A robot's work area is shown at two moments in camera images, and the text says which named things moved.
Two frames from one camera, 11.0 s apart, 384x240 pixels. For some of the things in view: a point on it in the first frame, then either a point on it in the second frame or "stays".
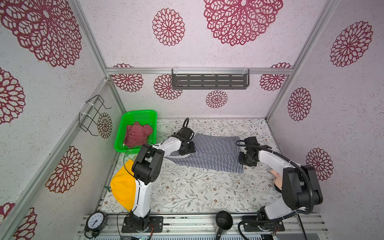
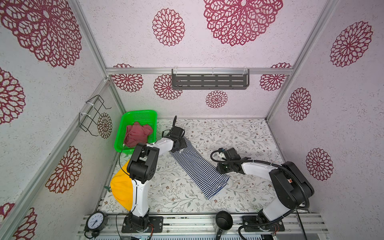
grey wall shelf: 210,78 stays
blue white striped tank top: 213,152 -> 208,178
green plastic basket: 143,117 stays
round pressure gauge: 96,221 stays
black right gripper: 240,158 -> 220,170
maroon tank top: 136,134 stays
